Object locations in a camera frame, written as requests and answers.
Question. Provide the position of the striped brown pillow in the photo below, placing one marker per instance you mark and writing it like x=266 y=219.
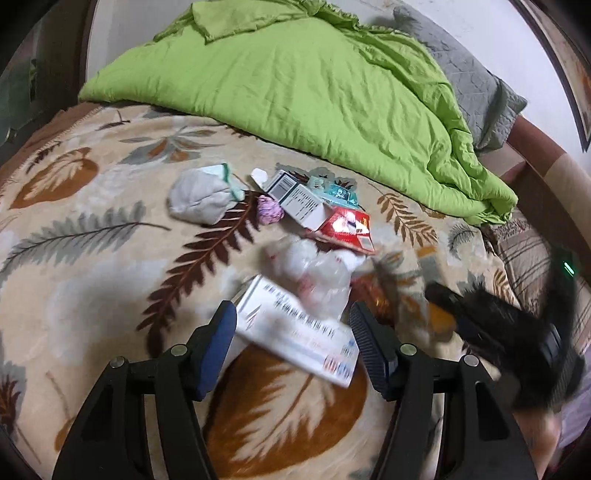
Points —
x=526 y=255

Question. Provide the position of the grey quilted pillow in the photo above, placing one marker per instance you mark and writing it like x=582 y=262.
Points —
x=489 y=105

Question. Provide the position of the brown wooden bed frame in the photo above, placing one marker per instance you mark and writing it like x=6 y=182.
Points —
x=553 y=190

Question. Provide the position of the leaf pattern beige blanket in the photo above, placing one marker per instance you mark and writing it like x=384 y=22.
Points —
x=87 y=244

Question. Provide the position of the green quilt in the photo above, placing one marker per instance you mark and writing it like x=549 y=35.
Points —
x=313 y=78

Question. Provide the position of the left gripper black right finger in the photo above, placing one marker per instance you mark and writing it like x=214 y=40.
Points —
x=480 y=437

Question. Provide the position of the red cardboard box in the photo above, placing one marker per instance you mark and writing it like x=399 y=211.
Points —
x=345 y=228

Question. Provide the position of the pink crumpled paper ball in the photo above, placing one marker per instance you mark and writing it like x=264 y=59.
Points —
x=268 y=210

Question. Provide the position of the white sock green trim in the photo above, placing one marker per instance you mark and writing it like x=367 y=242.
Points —
x=204 y=195

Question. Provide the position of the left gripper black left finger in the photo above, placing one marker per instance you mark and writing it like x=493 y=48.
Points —
x=108 y=439

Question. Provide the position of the clear crumpled plastic bag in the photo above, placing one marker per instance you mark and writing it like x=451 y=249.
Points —
x=322 y=279

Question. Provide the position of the teal blister pack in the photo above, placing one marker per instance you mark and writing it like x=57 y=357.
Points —
x=332 y=193

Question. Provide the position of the long white medicine box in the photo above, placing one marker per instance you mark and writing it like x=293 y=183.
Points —
x=273 y=318

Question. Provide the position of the dark red snack packet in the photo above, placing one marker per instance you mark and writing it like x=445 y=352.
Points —
x=396 y=300

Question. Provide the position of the white blue medicine box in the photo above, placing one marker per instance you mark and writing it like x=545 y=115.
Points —
x=299 y=202

